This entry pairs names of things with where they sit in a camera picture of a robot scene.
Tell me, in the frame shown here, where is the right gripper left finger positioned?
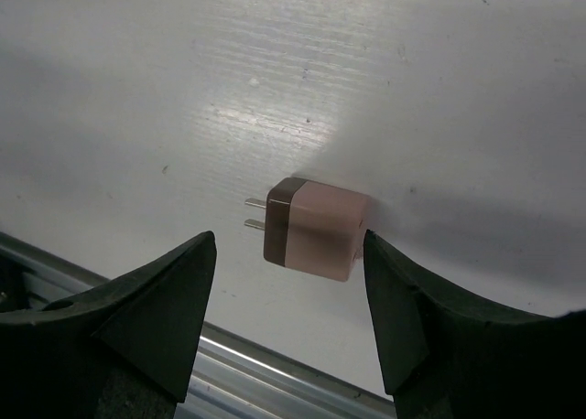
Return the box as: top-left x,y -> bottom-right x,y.
1,231 -> 216,418

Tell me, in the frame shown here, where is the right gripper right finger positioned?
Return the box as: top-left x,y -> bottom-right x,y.
364,231 -> 585,418

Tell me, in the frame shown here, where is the pink plug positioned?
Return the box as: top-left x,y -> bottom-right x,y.
244,177 -> 371,282

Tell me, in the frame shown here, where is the aluminium front rail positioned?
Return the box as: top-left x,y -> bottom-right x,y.
1,234 -> 396,418

